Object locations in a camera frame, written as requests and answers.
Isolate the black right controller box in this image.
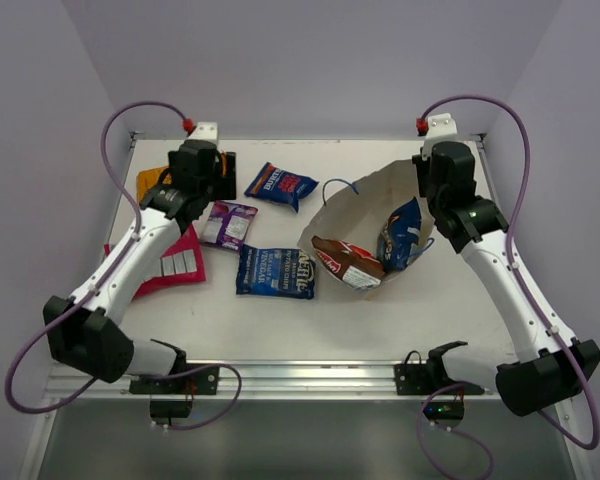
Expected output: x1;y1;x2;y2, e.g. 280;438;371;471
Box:
422;397;465;423

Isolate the brown snack packet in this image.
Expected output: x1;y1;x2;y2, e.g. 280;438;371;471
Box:
311;235;386;291

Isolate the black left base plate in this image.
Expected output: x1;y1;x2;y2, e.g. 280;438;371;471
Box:
129;363;220;396

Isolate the black controller box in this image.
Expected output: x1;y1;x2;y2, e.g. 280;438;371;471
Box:
422;397;465;423
149;399;193;423

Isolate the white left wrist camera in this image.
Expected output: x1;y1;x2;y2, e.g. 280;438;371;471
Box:
187;122;219;145

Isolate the purple candy packet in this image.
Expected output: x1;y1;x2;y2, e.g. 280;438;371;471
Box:
200;200;258;252

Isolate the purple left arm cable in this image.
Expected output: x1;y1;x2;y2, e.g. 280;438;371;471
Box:
3;101;242;432

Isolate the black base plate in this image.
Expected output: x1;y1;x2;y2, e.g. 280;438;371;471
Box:
129;363;220;396
393;342;467;396

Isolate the blue checkered paper bag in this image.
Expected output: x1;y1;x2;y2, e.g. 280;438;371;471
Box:
298;160;433;300

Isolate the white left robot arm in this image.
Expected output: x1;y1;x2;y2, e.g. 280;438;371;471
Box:
43;139;236;393

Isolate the blue white snack packet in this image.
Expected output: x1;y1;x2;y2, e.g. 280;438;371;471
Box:
235;245;316;300

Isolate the black left controller box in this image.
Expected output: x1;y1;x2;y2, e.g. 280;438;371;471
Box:
149;399;193;423

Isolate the aluminium mounting rail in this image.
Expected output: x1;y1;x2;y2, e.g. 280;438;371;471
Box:
43;357;571;401

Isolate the dark blue snack packet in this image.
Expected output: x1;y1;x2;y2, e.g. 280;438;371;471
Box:
376;198;422;273

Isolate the pink snack packet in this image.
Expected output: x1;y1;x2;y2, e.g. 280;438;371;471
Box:
133;226;206;300

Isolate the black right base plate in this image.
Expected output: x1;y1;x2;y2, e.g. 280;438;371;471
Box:
393;342;467;396

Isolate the small blue snack packet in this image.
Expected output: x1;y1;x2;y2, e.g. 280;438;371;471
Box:
244;162;319;213

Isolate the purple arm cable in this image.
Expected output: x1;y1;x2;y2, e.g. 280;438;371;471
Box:
3;101;242;432
414;94;600;476

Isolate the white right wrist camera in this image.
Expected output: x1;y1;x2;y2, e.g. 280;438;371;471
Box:
422;113;458;157

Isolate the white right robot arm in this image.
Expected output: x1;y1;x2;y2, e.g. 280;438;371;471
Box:
413;140;600;416

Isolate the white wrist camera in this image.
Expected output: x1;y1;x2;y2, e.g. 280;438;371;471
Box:
422;113;458;157
187;122;219;145

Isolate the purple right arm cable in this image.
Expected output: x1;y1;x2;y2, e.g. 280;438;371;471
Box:
414;94;600;476

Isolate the orange snack packet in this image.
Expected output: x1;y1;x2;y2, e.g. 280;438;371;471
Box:
136;166;167;204

